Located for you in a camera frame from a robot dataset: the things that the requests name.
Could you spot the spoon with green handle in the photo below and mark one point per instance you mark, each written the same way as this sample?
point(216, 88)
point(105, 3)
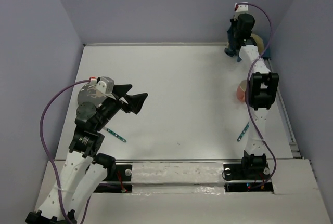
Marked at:
point(243, 132)

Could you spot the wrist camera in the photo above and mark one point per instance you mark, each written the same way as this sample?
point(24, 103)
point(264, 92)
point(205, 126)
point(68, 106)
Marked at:
point(241, 7)
point(103, 86)

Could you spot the blue beige placemat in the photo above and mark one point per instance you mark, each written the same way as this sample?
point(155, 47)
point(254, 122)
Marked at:
point(234, 44)

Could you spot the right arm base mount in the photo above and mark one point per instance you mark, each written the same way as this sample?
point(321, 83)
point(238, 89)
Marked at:
point(238, 180)

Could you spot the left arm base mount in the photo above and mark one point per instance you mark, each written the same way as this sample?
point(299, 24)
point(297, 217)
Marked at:
point(118, 180)

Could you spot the fork with green handle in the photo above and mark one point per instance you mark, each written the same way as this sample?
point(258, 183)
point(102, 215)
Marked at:
point(115, 134)

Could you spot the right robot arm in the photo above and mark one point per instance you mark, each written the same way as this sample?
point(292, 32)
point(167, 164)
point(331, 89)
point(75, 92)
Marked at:
point(260, 95)

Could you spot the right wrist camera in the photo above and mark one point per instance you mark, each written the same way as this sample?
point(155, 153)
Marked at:
point(241, 7)

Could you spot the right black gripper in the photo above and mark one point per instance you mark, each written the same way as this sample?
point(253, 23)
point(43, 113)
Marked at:
point(237, 18)

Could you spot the pink cup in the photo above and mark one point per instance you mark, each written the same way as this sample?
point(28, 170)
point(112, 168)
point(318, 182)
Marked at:
point(241, 90)

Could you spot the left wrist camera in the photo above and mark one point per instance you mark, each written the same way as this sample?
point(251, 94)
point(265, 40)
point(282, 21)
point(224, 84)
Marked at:
point(103, 86)

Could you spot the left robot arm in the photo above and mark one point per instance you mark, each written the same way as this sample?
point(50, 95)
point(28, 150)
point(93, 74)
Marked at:
point(85, 167)

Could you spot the grey patterned plate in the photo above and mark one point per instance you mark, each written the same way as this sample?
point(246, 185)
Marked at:
point(87, 94)

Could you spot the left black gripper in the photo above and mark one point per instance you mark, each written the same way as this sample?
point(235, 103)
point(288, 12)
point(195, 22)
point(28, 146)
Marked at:
point(135, 102)

